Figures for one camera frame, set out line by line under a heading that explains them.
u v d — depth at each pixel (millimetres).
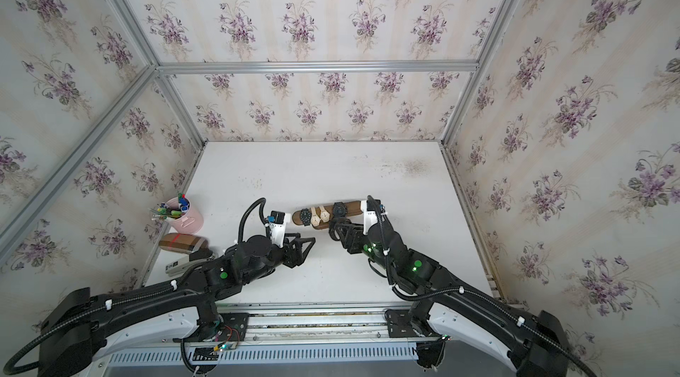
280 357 764
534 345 407
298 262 665
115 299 437
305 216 865
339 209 879
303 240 696
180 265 812
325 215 863
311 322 751
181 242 863
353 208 925
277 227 662
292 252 661
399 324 730
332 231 778
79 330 399
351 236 649
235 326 731
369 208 659
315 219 860
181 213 839
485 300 464
